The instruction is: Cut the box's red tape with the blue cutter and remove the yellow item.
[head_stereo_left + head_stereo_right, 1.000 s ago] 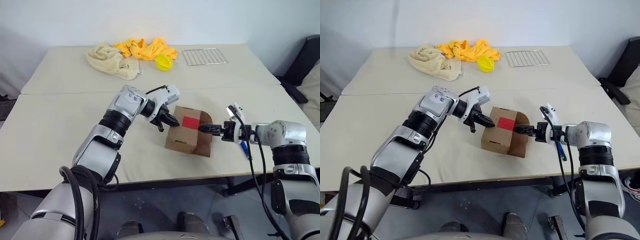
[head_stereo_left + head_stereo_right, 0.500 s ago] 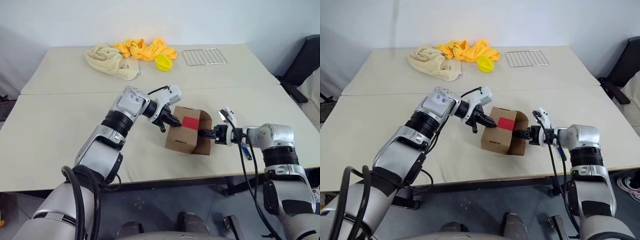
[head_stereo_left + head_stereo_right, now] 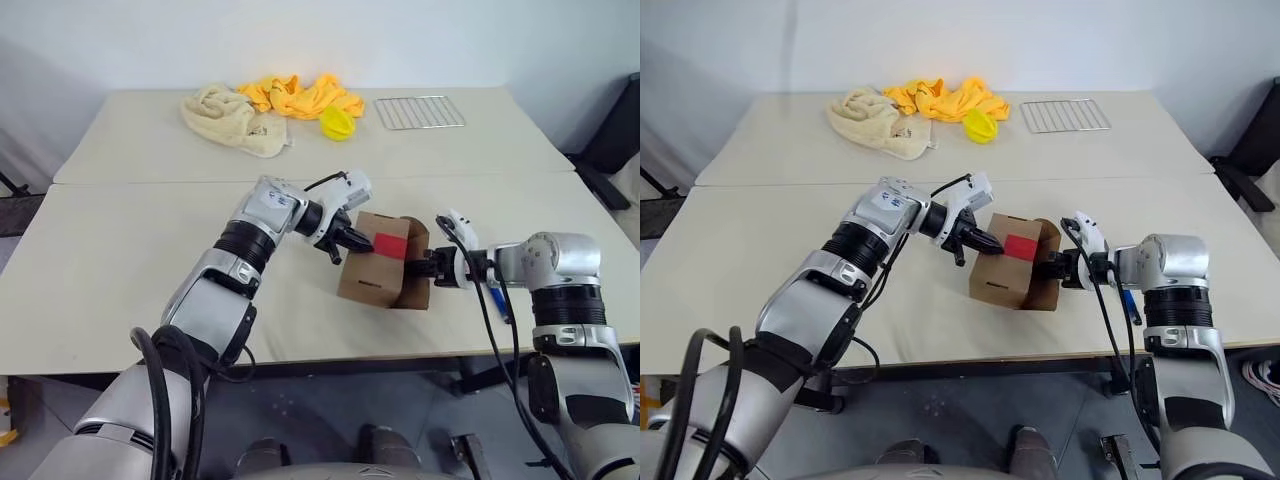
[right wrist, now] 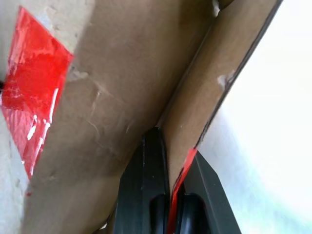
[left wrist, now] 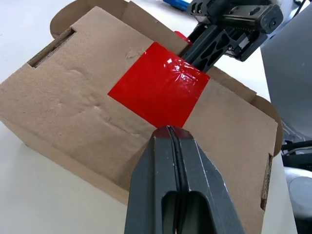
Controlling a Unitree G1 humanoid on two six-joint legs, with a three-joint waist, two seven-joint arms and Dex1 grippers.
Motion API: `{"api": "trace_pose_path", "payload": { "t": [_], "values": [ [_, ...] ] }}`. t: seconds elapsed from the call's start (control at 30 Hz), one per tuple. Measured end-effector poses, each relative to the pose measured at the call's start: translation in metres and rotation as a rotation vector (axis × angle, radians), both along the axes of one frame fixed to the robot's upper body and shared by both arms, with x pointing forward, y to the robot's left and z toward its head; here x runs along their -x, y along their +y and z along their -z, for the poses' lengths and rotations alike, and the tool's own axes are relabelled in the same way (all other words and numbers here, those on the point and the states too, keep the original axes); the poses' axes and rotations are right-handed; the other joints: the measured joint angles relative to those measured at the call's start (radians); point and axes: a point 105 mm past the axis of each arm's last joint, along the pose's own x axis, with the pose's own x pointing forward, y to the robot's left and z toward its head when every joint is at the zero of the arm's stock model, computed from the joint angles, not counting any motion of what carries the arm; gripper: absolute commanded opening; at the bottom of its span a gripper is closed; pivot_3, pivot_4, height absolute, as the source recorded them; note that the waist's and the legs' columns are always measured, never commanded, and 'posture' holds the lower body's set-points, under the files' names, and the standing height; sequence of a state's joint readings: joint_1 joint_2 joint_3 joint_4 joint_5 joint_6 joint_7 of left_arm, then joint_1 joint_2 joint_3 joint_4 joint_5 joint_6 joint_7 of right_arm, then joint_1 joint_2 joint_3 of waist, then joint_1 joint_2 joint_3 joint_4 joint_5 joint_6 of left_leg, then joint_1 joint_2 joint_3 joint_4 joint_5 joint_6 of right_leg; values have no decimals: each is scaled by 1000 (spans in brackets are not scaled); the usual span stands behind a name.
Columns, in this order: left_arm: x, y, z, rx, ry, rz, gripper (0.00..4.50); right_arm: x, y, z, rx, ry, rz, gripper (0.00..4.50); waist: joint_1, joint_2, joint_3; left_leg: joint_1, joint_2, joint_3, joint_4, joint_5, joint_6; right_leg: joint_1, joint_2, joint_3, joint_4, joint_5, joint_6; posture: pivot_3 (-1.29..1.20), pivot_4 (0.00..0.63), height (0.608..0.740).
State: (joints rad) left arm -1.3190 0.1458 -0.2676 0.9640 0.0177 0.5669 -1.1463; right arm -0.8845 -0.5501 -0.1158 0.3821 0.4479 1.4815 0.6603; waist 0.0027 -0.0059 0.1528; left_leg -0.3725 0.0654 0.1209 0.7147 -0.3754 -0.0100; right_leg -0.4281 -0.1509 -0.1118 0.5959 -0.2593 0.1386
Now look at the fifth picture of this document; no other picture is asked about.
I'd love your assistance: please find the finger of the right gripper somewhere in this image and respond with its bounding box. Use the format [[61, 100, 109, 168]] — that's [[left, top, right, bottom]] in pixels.
[[180, 23, 235, 74]]

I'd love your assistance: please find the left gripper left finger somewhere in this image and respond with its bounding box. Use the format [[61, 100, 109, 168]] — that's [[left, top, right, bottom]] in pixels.
[[124, 126, 182, 234]]

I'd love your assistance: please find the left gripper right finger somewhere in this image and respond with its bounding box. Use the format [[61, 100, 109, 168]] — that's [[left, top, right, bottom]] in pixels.
[[168, 125, 246, 234]]

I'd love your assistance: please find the blue box cutter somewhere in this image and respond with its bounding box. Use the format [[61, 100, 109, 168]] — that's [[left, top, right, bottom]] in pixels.
[[162, 0, 193, 12]]

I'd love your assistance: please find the brown cardboard box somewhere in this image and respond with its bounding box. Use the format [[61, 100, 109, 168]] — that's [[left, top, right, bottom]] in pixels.
[[0, 0, 284, 234]]

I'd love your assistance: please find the red tape patch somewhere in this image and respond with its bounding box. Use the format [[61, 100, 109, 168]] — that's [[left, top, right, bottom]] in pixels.
[[108, 30, 211, 129]]

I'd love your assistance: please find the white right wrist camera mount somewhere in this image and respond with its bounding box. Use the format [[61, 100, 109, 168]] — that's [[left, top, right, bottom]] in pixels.
[[273, 0, 299, 15]]

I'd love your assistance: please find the black table frame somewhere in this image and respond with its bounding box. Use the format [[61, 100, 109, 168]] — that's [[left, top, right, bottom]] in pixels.
[[280, 140, 312, 169]]

